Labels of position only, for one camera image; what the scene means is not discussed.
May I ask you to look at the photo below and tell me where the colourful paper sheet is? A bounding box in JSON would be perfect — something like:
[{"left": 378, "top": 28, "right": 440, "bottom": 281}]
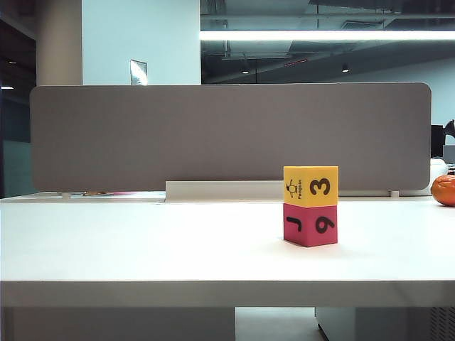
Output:
[{"left": 69, "top": 190, "right": 166, "bottom": 198}]

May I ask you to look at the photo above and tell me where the black monitor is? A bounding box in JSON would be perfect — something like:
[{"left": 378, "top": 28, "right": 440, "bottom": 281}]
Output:
[{"left": 431, "top": 119, "right": 455, "bottom": 158}]

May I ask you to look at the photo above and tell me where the white round pillar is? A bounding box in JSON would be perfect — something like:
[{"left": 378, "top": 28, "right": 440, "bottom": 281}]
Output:
[{"left": 35, "top": 0, "right": 83, "bottom": 86}]

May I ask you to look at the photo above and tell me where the pink letter number block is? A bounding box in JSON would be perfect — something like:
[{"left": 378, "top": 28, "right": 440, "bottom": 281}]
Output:
[{"left": 283, "top": 202, "right": 339, "bottom": 248}]

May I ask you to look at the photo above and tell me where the yellow penguin number block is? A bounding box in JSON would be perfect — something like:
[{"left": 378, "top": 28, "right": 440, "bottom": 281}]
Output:
[{"left": 283, "top": 165, "right": 339, "bottom": 207}]

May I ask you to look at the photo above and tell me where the orange tangerine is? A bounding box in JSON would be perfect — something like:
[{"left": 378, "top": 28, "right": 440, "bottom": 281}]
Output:
[{"left": 429, "top": 173, "right": 455, "bottom": 206}]

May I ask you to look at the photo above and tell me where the white ceiling light strip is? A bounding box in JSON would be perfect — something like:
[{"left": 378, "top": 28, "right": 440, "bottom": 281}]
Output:
[{"left": 198, "top": 29, "right": 455, "bottom": 42}]

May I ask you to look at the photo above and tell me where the grey desk divider panel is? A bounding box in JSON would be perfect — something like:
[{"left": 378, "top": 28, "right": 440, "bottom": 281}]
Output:
[{"left": 29, "top": 82, "right": 432, "bottom": 193}]

